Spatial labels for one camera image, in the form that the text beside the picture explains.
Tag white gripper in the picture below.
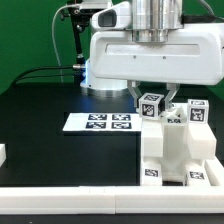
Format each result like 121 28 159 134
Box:
89 23 224 111

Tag small white cube nut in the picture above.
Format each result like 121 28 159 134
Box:
139 93 164 120

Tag white cube nut with tag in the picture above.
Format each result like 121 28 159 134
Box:
187 99 209 124

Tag white chair back frame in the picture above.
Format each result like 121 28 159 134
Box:
140 107 216 161

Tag white chair seat part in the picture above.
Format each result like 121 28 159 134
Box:
140 119 216 186

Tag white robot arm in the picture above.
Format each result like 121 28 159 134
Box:
81 0 224 108

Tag white tag sheet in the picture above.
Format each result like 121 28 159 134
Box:
63 113 141 132

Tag white L-shaped fence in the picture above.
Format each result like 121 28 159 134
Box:
0 143 224 215

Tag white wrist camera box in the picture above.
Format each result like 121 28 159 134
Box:
91 1 132 31

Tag grey camera on stand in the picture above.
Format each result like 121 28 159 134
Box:
79 0 112 15

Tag black cables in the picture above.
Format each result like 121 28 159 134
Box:
13 64 86 86

